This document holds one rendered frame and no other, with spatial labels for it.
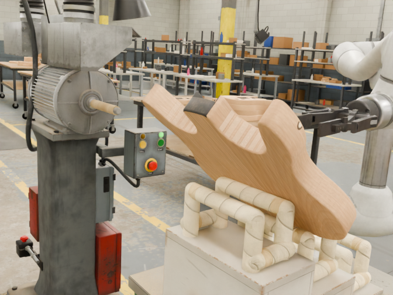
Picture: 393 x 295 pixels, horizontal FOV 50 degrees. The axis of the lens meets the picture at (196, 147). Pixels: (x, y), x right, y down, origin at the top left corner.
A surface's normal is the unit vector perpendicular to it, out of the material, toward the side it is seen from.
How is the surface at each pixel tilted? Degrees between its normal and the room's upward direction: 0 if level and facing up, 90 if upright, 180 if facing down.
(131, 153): 90
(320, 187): 73
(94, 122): 98
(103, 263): 90
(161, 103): 78
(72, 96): 87
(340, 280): 0
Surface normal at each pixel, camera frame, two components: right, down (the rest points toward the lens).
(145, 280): 0.06, -0.97
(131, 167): -0.80, 0.09
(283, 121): 0.51, 0.07
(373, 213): -0.11, 0.13
